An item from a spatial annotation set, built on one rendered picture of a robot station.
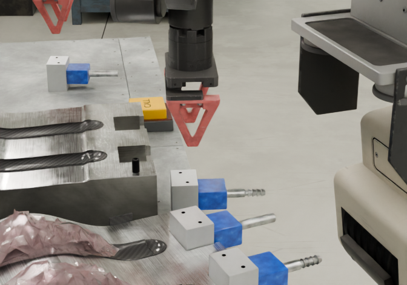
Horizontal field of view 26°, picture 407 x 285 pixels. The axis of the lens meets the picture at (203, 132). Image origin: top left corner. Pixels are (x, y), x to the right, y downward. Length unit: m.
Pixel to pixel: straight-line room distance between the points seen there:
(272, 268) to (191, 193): 0.25
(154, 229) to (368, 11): 0.43
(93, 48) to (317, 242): 1.13
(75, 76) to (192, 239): 0.70
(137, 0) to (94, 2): 3.87
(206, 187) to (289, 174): 1.96
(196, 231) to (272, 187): 2.05
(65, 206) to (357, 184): 0.44
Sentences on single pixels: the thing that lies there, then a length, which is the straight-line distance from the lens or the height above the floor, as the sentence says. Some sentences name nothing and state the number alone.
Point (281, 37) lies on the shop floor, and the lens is 4.70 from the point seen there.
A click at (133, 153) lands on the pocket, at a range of 1.23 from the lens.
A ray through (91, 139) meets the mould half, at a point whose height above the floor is 0.89.
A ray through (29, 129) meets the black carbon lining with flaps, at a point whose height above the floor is 0.88.
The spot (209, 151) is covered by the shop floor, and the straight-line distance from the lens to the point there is 3.33.
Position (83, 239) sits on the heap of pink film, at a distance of 0.98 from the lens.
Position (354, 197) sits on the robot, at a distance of 1.33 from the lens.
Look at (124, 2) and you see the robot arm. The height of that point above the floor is 1.10.
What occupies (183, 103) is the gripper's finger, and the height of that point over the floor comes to 0.99.
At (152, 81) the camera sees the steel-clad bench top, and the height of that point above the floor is 0.80.
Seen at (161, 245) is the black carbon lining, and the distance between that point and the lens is 1.05.
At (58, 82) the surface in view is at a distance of 1.68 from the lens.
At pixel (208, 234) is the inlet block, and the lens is 1.04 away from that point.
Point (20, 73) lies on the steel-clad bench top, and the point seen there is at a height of 0.80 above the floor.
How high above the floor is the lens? 1.39
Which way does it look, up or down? 23 degrees down
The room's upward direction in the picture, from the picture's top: straight up
